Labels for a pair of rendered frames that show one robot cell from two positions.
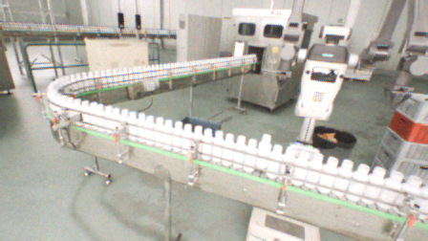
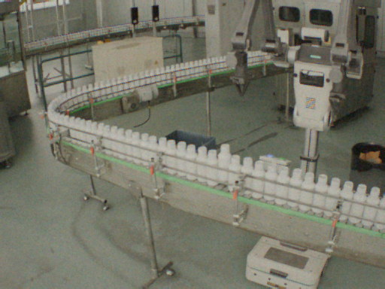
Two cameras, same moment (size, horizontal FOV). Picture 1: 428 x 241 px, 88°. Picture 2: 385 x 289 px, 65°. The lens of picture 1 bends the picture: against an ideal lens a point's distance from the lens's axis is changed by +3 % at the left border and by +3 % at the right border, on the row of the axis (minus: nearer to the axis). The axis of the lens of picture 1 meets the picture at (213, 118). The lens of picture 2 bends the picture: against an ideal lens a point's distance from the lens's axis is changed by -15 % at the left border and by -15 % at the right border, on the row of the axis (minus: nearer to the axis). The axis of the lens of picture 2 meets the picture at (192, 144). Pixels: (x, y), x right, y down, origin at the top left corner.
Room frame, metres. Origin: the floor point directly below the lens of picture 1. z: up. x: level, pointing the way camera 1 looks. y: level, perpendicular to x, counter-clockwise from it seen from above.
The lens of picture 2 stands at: (-0.48, -0.53, 1.85)
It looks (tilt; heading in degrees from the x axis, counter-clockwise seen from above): 24 degrees down; 17
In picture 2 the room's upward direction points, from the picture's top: 3 degrees counter-clockwise
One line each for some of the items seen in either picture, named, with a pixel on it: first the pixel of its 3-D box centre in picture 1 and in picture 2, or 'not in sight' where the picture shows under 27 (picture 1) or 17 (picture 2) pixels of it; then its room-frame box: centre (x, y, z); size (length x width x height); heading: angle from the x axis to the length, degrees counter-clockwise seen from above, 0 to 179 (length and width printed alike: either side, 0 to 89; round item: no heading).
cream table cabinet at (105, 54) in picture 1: (119, 68); (128, 73); (4.91, 2.19, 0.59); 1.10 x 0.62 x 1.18; 144
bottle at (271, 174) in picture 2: (313, 170); (271, 181); (0.84, -0.48, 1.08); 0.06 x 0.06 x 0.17
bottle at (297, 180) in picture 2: (342, 177); (295, 187); (0.80, -0.59, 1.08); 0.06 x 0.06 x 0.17
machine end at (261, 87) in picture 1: (269, 59); (328, 52); (5.34, -1.22, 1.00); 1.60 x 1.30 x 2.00; 144
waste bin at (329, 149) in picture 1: (326, 158); (368, 184); (2.22, -1.35, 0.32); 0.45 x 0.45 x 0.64
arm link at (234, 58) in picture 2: (290, 44); (237, 52); (1.00, -0.31, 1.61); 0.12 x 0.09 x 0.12; 162
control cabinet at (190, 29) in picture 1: (190, 47); (225, 35); (7.33, 0.92, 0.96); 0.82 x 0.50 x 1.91; 144
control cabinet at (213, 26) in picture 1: (207, 46); (252, 33); (8.05, 0.39, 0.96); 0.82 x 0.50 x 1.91; 144
